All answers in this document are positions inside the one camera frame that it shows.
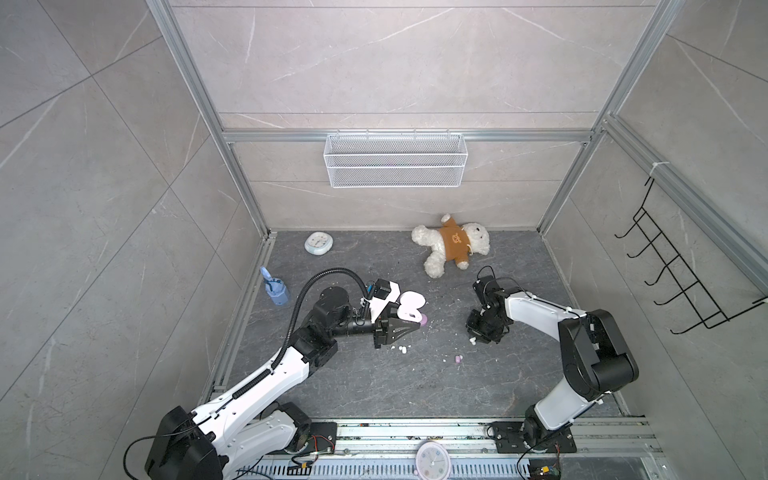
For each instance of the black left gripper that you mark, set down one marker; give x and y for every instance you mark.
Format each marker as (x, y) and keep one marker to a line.
(385, 330)

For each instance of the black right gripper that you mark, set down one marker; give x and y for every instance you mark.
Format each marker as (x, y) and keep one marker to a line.
(471, 327)

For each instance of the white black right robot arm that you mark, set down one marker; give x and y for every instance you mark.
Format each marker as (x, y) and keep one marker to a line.
(596, 359)

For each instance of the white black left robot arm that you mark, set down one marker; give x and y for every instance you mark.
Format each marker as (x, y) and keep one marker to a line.
(227, 436)

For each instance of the white teddy bear brown hoodie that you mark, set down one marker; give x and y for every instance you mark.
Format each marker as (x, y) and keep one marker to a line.
(451, 242)

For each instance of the light blue round clock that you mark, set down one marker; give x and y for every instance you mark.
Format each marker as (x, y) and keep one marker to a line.
(318, 243)

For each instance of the white wire mesh basket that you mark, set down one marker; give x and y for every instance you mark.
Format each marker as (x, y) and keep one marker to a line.
(396, 160)

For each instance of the black wire hook rack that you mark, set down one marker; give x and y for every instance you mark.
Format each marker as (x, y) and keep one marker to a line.
(709, 314)

